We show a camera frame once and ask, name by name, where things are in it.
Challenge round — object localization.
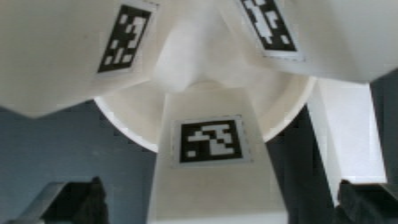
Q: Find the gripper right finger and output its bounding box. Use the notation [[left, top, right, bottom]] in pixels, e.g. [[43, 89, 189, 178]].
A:
[[333, 180, 398, 224]]

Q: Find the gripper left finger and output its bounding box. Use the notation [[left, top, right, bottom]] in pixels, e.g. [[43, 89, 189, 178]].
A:
[[9, 177, 111, 224]]

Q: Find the white stool leg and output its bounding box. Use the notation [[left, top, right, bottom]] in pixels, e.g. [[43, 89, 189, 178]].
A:
[[214, 0, 398, 84], [148, 82, 288, 224], [0, 0, 173, 118]]

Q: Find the white round stool seat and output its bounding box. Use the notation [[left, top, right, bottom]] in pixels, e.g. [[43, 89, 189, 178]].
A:
[[95, 0, 315, 151]]

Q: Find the white L-shaped fence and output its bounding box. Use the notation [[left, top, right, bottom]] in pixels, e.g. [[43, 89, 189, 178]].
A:
[[308, 79, 388, 204]]

